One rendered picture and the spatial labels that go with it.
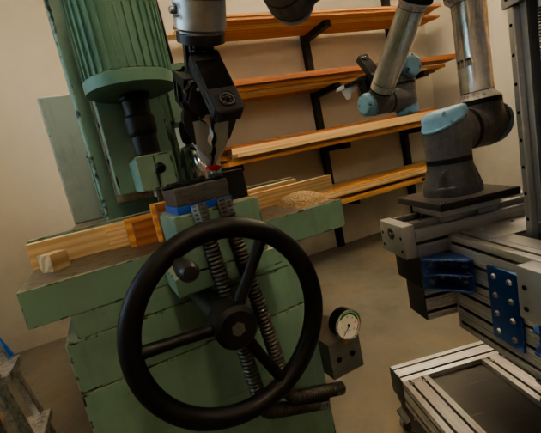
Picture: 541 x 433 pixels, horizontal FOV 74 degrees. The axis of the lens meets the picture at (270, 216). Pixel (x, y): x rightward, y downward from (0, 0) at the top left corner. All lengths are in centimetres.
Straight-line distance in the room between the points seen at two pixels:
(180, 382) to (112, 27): 64
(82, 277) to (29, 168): 251
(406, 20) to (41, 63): 261
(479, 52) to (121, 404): 115
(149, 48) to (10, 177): 247
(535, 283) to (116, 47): 79
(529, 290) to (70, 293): 71
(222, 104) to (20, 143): 269
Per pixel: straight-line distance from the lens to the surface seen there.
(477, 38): 120
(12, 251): 318
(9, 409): 154
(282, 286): 74
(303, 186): 92
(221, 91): 54
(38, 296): 65
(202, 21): 57
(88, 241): 81
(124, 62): 75
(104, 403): 72
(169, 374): 72
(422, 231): 102
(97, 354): 68
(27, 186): 313
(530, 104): 98
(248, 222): 48
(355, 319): 78
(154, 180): 75
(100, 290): 65
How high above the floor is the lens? 102
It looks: 9 degrees down
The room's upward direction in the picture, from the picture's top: 12 degrees counter-clockwise
